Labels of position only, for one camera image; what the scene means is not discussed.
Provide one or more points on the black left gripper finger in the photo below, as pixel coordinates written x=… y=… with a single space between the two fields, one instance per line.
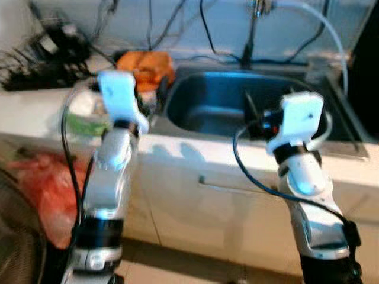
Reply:
x=162 y=94

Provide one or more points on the green plate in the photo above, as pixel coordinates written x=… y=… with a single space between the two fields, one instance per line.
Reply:
x=83 y=124

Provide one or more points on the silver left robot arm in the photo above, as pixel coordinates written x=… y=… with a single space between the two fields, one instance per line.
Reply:
x=109 y=171

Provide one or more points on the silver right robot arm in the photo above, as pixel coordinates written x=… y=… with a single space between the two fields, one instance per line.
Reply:
x=305 y=171

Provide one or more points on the stainless steel kitchen sink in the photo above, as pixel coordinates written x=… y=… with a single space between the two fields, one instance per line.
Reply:
x=207 y=100

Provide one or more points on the white kitchen cabinet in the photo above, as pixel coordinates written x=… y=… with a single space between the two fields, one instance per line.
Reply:
x=195 y=213

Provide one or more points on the orange bowl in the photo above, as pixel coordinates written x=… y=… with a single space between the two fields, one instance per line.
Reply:
x=145 y=62

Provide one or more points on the metal sink faucet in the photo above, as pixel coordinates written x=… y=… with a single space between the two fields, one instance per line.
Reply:
x=251 y=35

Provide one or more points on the black power adapter block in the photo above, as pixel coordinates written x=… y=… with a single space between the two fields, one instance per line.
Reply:
x=62 y=38

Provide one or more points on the black power strip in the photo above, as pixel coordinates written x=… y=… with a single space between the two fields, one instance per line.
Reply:
x=35 y=81

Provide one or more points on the red plastic bag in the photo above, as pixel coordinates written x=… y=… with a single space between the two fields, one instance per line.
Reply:
x=47 y=189

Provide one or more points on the dark floor fan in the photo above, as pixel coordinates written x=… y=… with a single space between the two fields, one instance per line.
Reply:
x=18 y=236

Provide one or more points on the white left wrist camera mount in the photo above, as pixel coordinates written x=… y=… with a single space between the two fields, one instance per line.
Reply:
x=118 y=94

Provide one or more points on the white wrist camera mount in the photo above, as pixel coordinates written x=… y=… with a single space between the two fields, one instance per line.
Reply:
x=118 y=94
x=302 y=115

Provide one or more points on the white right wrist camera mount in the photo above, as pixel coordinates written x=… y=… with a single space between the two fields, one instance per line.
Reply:
x=302 y=115

